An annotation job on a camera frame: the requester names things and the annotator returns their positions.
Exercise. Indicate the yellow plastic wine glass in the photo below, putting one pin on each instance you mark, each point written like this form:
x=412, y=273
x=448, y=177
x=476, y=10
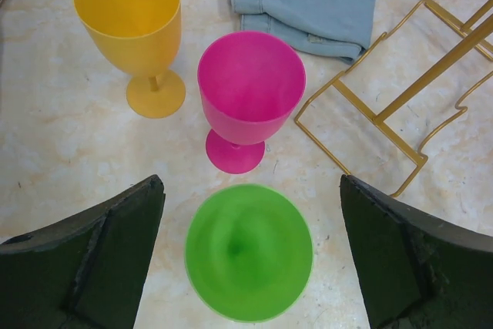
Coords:
x=142, y=39

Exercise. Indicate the folded light blue jeans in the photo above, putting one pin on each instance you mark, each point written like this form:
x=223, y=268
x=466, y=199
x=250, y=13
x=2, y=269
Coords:
x=329, y=28

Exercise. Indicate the green plastic wine glass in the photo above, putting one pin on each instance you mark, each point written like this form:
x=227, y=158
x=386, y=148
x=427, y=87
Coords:
x=248, y=253

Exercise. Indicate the pink plastic wine glass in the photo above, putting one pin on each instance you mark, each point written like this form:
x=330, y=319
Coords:
x=250, y=82

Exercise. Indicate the gold wire glass rack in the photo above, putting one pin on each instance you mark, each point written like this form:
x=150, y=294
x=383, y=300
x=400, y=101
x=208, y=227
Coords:
x=473, y=33

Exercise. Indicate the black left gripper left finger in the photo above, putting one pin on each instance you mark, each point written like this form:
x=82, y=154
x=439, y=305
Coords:
x=86, y=271

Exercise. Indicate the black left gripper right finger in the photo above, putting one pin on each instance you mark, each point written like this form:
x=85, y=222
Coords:
x=415, y=270

